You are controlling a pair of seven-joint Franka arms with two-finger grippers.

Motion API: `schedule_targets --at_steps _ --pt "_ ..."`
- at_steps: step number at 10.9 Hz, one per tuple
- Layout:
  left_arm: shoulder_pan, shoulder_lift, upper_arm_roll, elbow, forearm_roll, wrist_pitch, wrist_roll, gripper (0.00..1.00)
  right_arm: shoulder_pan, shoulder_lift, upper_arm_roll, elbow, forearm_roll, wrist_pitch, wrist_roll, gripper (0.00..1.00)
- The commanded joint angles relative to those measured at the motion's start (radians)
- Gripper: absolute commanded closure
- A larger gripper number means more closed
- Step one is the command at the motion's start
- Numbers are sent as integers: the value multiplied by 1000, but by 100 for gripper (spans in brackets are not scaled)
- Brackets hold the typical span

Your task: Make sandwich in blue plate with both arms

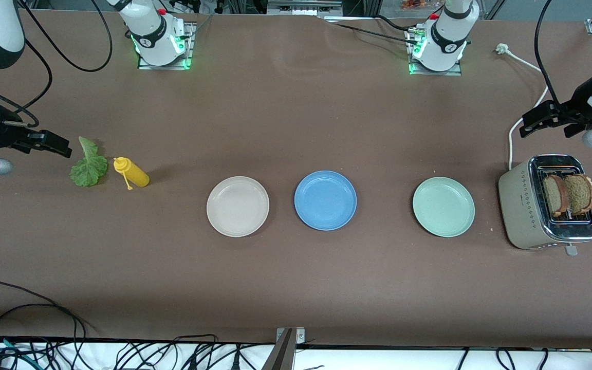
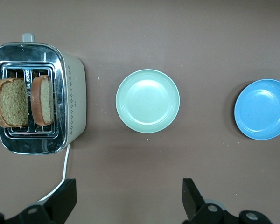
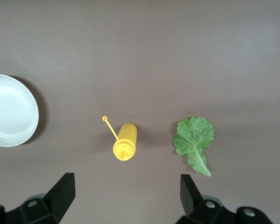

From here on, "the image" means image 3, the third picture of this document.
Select green lettuce leaf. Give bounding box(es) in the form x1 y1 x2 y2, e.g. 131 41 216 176
173 116 216 177

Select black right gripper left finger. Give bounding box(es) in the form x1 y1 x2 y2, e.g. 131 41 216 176
0 172 76 224

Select yellow squeeze bottle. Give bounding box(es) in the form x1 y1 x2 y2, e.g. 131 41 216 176
102 116 138 161

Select beige round plate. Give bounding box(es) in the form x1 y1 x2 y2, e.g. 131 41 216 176
0 74 40 147

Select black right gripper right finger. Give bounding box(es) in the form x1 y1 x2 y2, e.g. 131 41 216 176
176 174 273 224

